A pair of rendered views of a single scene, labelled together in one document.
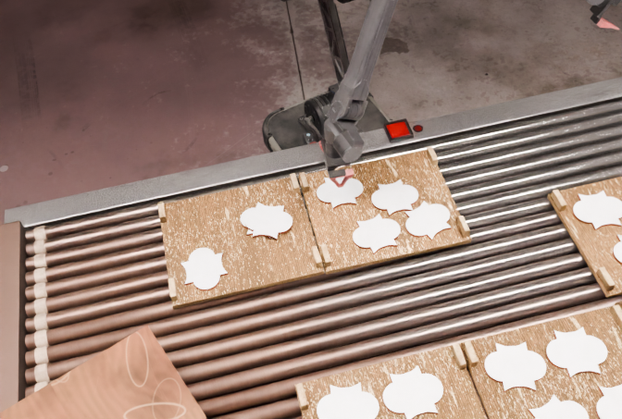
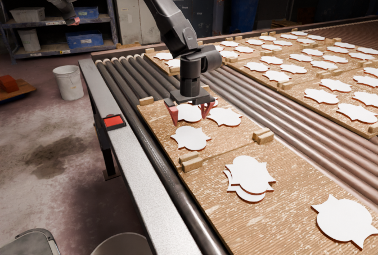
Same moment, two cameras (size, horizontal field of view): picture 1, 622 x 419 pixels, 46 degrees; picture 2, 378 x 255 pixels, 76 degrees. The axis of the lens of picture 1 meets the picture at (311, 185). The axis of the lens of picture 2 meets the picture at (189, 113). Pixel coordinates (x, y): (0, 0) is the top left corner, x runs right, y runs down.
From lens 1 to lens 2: 2.02 m
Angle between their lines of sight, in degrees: 77
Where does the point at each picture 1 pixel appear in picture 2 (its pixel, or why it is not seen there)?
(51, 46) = not seen: outside the picture
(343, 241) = (239, 130)
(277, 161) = (153, 197)
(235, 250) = (296, 197)
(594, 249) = not seen: hidden behind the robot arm
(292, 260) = (276, 154)
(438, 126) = (108, 108)
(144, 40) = not seen: outside the picture
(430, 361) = (296, 94)
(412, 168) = (157, 110)
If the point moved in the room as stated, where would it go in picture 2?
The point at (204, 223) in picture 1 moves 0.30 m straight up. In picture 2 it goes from (284, 244) to (327, 119)
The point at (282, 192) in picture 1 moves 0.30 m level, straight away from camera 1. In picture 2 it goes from (203, 175) to (86, 209)
